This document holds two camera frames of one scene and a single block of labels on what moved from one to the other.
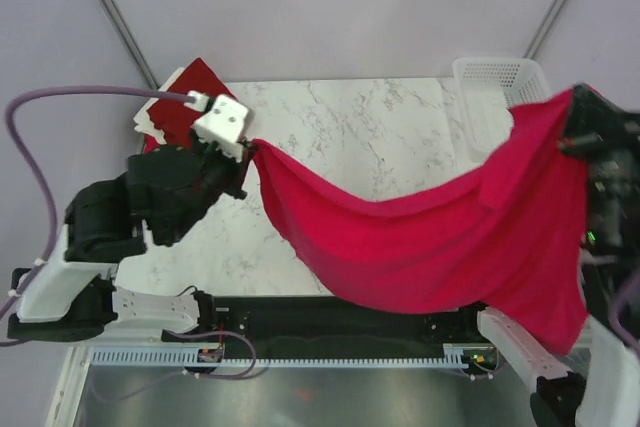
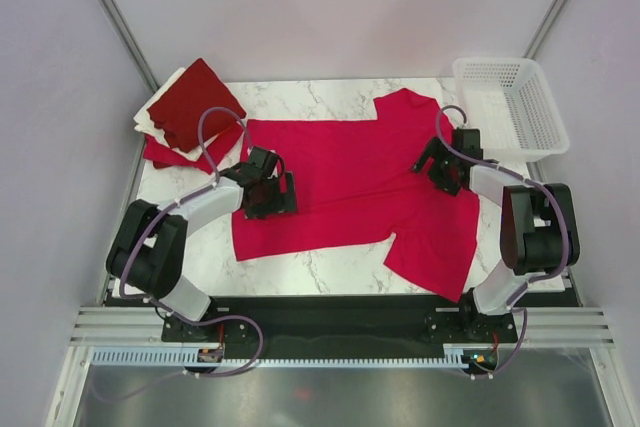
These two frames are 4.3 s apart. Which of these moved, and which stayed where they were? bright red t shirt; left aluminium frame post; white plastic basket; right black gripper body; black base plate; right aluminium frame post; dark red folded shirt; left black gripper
Moved: right black gripper body; left black gripper; bright red t shirt
Stayed: right aluminium frame post; white plastic basket; dark red folded shirt; left aluminium frame post; black base plate
